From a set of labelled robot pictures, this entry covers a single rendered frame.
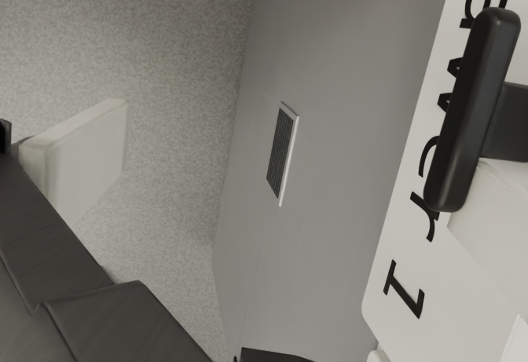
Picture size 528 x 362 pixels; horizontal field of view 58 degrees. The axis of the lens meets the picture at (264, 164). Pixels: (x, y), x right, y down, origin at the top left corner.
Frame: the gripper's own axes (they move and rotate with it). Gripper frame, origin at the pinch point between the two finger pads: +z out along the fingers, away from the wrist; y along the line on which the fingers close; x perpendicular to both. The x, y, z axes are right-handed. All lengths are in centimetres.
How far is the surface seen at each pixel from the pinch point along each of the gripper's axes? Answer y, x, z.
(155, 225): -20, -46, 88
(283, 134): 2.5, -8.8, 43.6
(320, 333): 7.8, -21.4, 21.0
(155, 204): -20, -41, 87
